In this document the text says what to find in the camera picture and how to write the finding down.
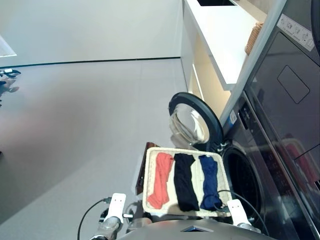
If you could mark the orange-red cloth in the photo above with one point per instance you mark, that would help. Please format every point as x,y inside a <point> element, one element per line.
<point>161,180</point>

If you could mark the black cloth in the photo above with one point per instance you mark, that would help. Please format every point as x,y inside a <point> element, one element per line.
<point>185,182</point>

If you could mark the navy blue cloth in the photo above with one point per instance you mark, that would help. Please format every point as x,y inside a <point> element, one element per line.
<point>210,180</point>

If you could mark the round washing machine door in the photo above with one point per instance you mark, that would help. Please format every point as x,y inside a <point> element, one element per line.
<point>212,117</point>

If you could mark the brown wooden basket stand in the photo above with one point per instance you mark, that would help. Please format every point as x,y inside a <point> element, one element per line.
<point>141,175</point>

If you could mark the pale woven laundry basket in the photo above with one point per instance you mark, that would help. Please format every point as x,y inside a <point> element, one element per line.
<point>197,180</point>

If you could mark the brown woven basket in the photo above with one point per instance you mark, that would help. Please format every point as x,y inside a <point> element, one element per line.
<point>253,37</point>

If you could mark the grey washing machine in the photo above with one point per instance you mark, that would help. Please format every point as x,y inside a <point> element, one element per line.
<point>287,150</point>

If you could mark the blue energy label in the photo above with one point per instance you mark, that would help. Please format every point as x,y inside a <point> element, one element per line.
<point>233,117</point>

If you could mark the white cabinet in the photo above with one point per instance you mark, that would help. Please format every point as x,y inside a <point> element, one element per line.
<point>220,37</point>

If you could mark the silver robot torso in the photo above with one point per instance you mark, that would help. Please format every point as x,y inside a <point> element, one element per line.
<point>175,232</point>

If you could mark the white warning label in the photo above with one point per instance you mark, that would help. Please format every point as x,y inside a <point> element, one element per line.
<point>296,31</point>

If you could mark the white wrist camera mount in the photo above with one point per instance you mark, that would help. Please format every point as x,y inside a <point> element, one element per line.
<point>236,210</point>
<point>117,205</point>

